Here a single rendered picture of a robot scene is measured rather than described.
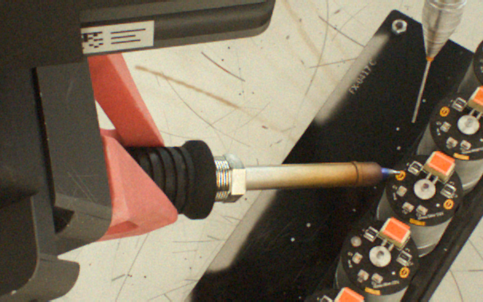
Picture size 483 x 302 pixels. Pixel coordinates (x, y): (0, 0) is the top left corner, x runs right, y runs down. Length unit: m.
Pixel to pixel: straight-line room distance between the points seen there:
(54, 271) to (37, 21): 0.06
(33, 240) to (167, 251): 0.20
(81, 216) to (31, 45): 0.05
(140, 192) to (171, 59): 0.19
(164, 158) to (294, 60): 0.14
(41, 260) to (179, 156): 0.11
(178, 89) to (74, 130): 0.21
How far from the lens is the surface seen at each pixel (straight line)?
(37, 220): 0.21
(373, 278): 0.35
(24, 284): 0.21
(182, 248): 0.41
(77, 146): 0.23
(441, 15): 0.30
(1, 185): 0.21
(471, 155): 0.37
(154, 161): 0.31
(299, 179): 0.33
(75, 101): 0.24
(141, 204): 0.26
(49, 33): 0.18
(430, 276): 0.35
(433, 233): 0.37
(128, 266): 0.41
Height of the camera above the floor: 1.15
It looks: 69 degrees down
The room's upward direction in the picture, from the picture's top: 2 degrees counter-clockwise
